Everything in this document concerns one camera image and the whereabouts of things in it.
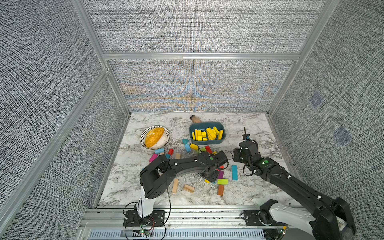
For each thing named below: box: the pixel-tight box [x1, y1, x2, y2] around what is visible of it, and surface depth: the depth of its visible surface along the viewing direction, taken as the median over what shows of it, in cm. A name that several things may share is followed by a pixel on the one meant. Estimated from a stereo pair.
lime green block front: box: [217, 178, 229, 185], surface depth 86 cm
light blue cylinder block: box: [154, 148, 165, 154], surface depth 99 cm
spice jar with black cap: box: [190, 115, 202, 123], surface depth 115 cm
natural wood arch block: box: [183, 184, 195, 194], surface depth 84 cm
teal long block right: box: [231, 165, 238, 181], surface depth 90 cm
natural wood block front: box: [172, 179, 179, 194], surface depth 85 cm
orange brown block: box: [217, 184, 225, 196], surface depth 83 cm
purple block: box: [217, 170, 224, 179], surface depth 90 cm
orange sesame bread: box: [145, 127, 165, 148], surface depth 100 cm
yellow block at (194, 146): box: [190, 143, 199, 151], surface depth 102 cm
